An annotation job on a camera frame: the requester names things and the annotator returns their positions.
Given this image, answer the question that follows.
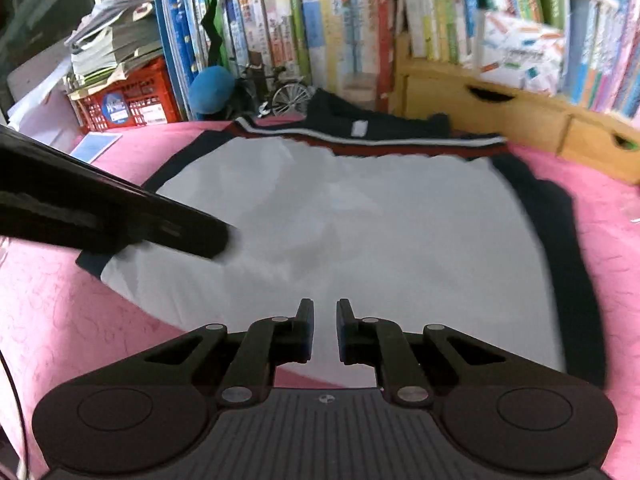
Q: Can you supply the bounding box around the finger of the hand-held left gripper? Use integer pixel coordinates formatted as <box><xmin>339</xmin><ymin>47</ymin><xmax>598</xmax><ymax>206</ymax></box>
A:
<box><xmin>0</xmin><ymin>125</ymin><xmax>232</xmax><ymax>261</ymax></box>

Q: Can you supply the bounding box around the dark monitor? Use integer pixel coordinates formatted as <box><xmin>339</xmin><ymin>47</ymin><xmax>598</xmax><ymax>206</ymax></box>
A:
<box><xmin>0</xmin><ymin>0</ymin><xmax>98</xmax><ymax>116</ymax></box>

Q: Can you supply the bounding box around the pink rabbit print blanket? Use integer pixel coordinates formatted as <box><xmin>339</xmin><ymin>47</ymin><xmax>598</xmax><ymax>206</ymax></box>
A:
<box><xmin>0</xmin><ymin>120</ymin><xmax>640</xmax><ymax>480</ymax></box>

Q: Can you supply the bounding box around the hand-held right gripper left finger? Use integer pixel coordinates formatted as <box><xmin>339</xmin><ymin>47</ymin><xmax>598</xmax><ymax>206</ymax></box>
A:
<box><xmin>125</xmin><ymin>299</ymin><xmax>315</xmax><ymax>407</ymax></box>

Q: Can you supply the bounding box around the row of tall picture books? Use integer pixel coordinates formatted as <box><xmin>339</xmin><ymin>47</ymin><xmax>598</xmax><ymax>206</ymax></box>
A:
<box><xmin>154</xmin><ymin>0</ymin><xmax>401</xmax><ymax>113</ymax></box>

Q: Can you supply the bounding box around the row of paperback books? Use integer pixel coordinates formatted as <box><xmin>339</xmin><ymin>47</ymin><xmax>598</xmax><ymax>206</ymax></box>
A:
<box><xmin>397</xmin><ymin>0</ymin><xmax>640</xmax><ymax>121</ymax></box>

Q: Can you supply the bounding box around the blue plush ball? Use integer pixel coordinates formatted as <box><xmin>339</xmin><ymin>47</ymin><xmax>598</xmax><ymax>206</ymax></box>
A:
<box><xmin>189</xmin><ymin>66</ymin><xmax>236</xmax><ymax>116</ymax></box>

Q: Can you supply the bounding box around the red plastic crate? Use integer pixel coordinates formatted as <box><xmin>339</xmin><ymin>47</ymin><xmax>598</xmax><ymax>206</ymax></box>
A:
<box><xmin>70</xmin><ymin>57</ymin><xmax>181</xmax><ymax>133</ymax></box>

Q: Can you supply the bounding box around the white colourful printed box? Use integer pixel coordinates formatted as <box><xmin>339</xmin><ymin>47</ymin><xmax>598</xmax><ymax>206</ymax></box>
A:
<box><xmin>472</xmin><ymin>10</ymin><xmax>566</xmax><ymax>97</ymax></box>

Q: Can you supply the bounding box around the black hanging strap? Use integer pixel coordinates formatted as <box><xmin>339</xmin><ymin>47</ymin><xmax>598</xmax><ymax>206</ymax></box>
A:
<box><xmin>202</xmin><ymin>0</ymin><xmax>236</xmax><ymax>68</ymax></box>

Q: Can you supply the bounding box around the white paper sheet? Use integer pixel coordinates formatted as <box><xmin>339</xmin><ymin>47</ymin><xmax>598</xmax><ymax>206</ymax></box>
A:
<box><xmin>7</xmin><ymin>57</ymin><xmax>73</xmax><ymax>133</ymax></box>

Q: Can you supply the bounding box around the blue paper sheet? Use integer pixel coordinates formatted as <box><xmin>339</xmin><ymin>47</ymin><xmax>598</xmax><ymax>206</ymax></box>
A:
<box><xmin>70</xmin><ymin>131</ymin><xmax>123</xmax><ymax>165</ymax></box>

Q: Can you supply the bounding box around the wooden drawer organizer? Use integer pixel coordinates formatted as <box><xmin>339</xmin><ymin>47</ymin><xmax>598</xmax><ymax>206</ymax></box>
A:
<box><xmin>390</xmin><ymin>35</ymin><xmax>640</xmax><ymax>183</ymax></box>

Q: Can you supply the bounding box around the navy and white jacket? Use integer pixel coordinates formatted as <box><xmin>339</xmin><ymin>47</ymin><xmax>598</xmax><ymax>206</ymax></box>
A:
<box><xmin>75</xmin><ymin>87</ymin><xmax>608</xmax><ymax>391</ymax></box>

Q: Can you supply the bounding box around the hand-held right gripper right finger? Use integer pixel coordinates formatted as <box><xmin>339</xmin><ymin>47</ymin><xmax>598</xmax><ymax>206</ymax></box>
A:
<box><xmin>336</xmin><ymin>299</ymin><xmax>521</xmax><ymax>406</ymax></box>

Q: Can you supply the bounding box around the stack of papers and magazines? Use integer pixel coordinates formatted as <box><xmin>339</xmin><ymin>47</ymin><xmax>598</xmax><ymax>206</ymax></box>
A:
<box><xmin>65</xmin><ymin>0</ymin><xmax>166</xmax><ymax>98</ymax></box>

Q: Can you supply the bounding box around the small bicycle model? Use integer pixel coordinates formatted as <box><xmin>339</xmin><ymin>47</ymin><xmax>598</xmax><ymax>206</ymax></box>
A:
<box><xmin>235</xmin><ymin>62</ymin><xmax>313</xmax><ymax>118</ymax></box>

